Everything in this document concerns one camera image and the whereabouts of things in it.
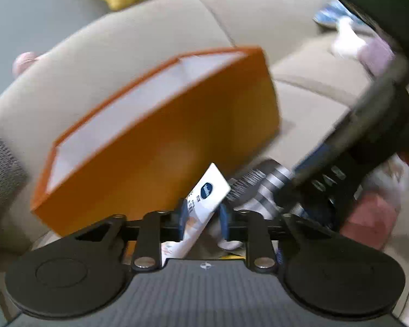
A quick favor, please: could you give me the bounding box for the white cream tube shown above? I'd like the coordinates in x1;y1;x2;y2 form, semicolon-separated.
161;163;230;264

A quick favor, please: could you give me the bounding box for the silver striped bottle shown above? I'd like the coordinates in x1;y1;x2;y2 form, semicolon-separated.
225;159;293;220

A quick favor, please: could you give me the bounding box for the purple fluffy blanket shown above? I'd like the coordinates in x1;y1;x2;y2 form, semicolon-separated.
357;36;395;77

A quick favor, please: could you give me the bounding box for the orange cardboard box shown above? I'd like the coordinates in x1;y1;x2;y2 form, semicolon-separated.
31;47;280;236

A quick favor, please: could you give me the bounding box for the white plush leg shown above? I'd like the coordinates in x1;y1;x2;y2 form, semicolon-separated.
331;17;366;58

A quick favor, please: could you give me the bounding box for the pink soft item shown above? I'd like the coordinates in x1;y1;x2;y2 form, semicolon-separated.
340;193;398;250

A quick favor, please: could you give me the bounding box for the blue patterned cushion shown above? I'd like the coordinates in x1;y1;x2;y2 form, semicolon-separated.
313;0;364;28

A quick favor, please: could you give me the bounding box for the beige sofa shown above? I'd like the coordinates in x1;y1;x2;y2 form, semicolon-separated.
0;0;409;270

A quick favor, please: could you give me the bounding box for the houndstooth pillow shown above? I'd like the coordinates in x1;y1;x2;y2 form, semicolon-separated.
0;138;28;245

